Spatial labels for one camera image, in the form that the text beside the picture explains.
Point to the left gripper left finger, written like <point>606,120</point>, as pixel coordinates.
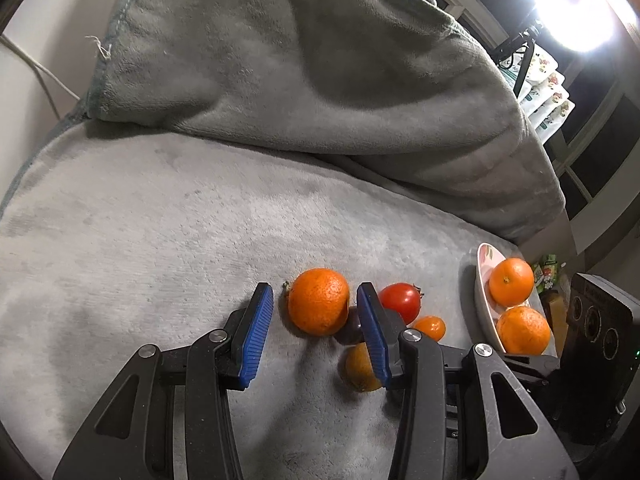
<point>128,433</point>

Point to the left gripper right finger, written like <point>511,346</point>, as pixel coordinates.
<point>464,414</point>

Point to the rough bumpy orange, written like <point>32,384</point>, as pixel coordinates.
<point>523,330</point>

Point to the small orange kumquat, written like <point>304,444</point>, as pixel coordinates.
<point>431,326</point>

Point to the brown longan fruit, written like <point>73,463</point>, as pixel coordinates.
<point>358,369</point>

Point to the red tomato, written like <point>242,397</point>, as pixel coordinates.
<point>403,298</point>

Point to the large smooth orange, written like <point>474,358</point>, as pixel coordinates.
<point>511,282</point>

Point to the dark purple grape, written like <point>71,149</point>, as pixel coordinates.
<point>350,333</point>

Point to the small mandarin orange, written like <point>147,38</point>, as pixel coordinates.
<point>318,301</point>

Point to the brown cardboard box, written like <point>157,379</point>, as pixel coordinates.
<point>555,310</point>

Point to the green printed carton box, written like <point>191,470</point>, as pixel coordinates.
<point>546,272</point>

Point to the floral white plate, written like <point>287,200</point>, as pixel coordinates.
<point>488,311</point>

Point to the grey plush seat mat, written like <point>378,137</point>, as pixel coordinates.
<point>112,238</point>

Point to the floral refill pouch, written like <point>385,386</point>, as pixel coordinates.
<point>547,101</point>
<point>540,66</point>
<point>547,121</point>
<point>532,97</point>

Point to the black tripod stand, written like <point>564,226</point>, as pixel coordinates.
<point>526,38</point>

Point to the grey blanket backrest cushion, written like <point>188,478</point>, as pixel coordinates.
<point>395,89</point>

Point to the bright ring light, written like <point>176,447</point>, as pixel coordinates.
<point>578,25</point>

